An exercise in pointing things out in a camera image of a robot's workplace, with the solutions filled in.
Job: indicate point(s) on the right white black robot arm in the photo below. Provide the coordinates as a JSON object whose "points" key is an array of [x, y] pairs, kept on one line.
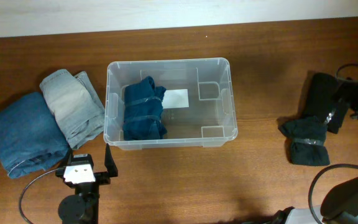
{"points": [[340, 205]]}

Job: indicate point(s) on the light blue folded jeans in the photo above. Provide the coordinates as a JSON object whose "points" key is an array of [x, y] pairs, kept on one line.
{"points": [[75, 105]]}

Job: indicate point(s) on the teal taped shirt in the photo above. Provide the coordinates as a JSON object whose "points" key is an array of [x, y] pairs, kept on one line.
{"points": [[143, 111]]}

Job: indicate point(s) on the dark blue folded jeans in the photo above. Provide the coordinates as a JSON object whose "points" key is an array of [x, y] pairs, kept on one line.
{"points": [[30, 139]]}

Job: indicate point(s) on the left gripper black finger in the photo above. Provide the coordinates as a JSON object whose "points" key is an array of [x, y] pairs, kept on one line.
{"points": [[109, 163], [66, 159]]}

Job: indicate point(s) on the black taped garment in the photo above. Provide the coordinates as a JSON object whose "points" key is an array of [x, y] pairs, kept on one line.
{"points": [[321, 103]]}

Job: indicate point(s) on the white label in container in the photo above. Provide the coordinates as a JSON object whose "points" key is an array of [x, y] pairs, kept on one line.
{"points": [[175, 99]]}

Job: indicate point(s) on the dark taped garment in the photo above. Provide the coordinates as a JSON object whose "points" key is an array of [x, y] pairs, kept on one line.
{"points": [[307, 137]]}

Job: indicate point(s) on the clear plastic storage container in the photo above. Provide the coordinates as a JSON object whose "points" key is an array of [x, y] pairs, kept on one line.
{"points": [[210, 119]]}

